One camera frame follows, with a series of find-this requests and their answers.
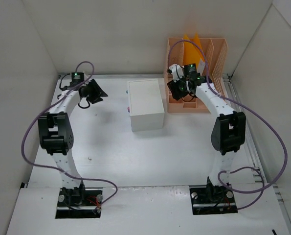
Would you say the white drawer box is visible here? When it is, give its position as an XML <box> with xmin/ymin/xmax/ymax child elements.
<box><xmin>128</xmin><ymin>78</ymin><xmax>165</xmax><ymax>132</ymax></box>

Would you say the orange document folder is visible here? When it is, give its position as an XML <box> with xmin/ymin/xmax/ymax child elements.
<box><xmin>183</xmin><ymin>33</ymin><xmax>204</xmax><ymax>65</ymax></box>

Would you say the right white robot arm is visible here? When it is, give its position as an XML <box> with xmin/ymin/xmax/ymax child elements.
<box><xmin>167</xmin><ymin>64</ymin><xmax>246</xmax><ymax>202</ymax></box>

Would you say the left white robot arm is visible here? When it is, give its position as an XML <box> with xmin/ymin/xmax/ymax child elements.
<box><xmin>38</xmin><ymin>72</ymin><xmax>108</xmax><ymax>206</ymax></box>

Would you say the peach desk file organizer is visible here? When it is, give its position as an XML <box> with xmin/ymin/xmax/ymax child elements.
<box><xmin>163</xmin><ymin>37</ymin><xmax>229</xmax><ymax>114</ymax></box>

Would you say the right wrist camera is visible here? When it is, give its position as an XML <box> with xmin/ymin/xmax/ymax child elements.
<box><xmin>167</xmin><ymin>64</ymin><xmax>184</xmax><ymax>83</ymax></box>

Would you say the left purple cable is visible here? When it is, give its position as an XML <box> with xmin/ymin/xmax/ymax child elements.
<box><xmin>21</xmin><ymin>61</ymin><xmax>118</xmax><ymax>209</ymax></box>

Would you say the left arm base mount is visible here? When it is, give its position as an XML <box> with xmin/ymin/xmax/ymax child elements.
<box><xmin>55</xmin><ymin>188</ymin><xmax>103</xmax><ymax>219</ymax></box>

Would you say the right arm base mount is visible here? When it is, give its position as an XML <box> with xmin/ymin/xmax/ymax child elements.
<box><xmin>189</xmin><ymin>186</ymin><xmax>238</xmax><ymax>215</ymax></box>

